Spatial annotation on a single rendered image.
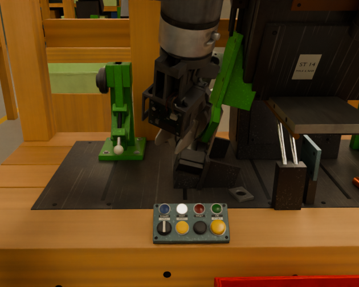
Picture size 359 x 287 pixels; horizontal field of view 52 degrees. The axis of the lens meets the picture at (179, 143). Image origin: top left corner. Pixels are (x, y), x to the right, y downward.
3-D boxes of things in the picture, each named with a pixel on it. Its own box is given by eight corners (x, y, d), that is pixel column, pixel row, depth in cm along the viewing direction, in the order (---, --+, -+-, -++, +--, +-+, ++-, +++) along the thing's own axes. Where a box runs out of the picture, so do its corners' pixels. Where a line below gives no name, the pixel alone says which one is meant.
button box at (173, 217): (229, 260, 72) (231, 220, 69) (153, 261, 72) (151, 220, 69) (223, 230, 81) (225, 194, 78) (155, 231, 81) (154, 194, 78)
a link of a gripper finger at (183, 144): (162, 167, 62) (167, 126, 55) (180, 147, 66) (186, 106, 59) (179, 175, 61) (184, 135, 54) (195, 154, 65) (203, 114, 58)
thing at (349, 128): (378, 139, 69) (382, 123, 67) (292, 139, 68) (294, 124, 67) (307, 89, 105) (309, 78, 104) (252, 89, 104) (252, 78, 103)
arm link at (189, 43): (178, -3, 50) (233, 16, 47) (175, 28, 53) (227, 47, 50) (148, 17, 45) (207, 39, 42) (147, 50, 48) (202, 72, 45)
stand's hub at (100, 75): (106, 96, 104) (103, 70, 101) (95, 96, 104) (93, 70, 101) (110, 90, 111) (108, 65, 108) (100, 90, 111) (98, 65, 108)
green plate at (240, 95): (243, 132, 86) (274, 43, 79) (209, 123, 86) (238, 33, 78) (236, 117, 97) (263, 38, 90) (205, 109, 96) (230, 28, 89)
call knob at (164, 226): (170, 234, 71) (170, 232, 70) (157, 234, 71) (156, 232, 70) (171, 221, 72) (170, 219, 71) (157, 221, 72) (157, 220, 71)
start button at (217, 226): (225, 234, 71) (226, 233, 70) (211, 235, 71) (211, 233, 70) (224, 220, 73) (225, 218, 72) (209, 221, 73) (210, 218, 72)
